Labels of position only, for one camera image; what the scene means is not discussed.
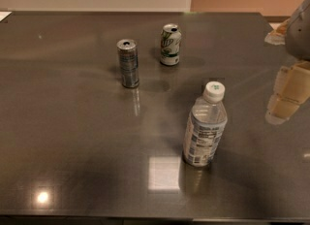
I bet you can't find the tall silver energy drink can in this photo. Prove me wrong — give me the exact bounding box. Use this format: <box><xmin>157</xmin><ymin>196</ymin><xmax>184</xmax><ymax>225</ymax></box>
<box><xmin>116</xmin><ymin>39</ymin><xmax>140</xmax><ymax>88</ymax></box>

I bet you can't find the clear plastic water bottle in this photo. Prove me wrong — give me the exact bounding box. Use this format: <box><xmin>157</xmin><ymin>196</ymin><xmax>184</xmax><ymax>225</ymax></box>
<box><xmin>183</xmin><ymin>81</ymin><xmax>228</xmax><ymax>167</ymax></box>

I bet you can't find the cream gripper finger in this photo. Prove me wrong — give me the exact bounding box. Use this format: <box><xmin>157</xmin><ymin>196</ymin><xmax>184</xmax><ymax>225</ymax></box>
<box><xmin>265</xmin><ymin>61</ymin><xmax>310</xmax><ymax>125</ymax></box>
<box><xmin>264</xmin><ymin>19</ymin><xmax>289</xmax><ymax>46</ymax></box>

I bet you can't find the white green 7up can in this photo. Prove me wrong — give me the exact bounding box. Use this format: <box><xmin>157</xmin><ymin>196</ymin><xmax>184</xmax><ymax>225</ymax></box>
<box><xmin>161</xmin><ymin>23</ymin><xmax>182</xmax><ymax>66</ymax></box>

